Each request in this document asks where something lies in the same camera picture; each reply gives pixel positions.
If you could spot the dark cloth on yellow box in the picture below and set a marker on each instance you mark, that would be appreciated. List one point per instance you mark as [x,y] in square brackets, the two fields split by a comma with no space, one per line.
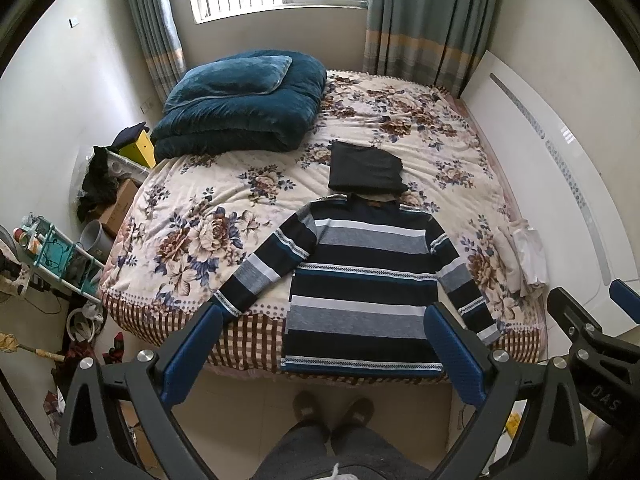
[128,136]

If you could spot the right brown slipper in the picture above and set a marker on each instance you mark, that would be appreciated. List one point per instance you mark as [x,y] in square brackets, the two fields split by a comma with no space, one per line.
[358,413]

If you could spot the striped knit sweater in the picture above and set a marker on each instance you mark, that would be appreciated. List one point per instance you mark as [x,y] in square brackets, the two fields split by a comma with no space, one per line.
[362,275]

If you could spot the floral bed blanket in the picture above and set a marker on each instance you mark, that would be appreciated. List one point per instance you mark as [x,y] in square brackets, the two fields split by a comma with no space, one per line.
[196,218]

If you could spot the right teal curtain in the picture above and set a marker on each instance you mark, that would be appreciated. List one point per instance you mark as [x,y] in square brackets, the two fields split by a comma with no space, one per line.
[432,42]

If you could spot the yellow box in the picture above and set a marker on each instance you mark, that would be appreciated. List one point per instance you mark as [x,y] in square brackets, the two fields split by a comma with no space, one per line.
[140,151]

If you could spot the teal curtain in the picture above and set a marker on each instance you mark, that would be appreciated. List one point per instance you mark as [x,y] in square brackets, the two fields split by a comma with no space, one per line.
[161,47]
[432,42]

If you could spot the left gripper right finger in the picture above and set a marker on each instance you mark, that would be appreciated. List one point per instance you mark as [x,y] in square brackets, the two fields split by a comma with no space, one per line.
[527,422]

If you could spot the white crumpled cloth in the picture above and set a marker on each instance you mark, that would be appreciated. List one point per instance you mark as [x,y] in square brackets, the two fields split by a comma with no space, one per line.
[522,254]

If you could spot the teal velvet pillow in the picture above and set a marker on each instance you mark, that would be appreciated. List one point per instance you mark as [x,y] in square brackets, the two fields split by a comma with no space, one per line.
[230,78]

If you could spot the cardboard box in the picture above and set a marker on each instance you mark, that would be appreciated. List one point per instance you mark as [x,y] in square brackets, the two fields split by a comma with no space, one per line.
[113,216]

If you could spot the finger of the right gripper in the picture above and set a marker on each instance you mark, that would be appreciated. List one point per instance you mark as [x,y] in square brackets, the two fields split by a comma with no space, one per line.
[605,370]
[626,298]

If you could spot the folded teal velvet quilt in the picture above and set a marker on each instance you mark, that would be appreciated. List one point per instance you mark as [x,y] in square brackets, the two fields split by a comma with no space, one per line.
[276,122]

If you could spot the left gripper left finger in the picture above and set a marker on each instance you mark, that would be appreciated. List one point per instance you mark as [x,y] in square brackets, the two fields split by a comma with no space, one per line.
[94,441]

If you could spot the teal wire rack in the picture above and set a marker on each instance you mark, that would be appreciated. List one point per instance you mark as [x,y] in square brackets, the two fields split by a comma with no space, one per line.
[60,259]

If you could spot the left teal curtain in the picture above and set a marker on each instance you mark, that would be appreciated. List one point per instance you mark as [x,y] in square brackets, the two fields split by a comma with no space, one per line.
[161,47]

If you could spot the person's legs in grey trousers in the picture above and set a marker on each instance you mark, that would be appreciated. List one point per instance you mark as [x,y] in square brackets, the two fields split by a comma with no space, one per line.
[309,450]

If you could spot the black clothes pile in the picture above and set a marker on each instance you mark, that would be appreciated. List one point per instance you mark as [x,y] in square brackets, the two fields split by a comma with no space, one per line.
[98,189]

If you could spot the folded black garment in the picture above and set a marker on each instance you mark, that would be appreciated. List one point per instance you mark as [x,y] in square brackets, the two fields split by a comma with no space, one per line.
[359,169]

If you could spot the grey bucket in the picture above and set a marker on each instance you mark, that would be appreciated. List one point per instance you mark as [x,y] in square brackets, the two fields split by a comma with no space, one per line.
[96,241]

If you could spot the white bed headboard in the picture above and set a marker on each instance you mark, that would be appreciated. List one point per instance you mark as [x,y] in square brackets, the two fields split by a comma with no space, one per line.
[558,191]

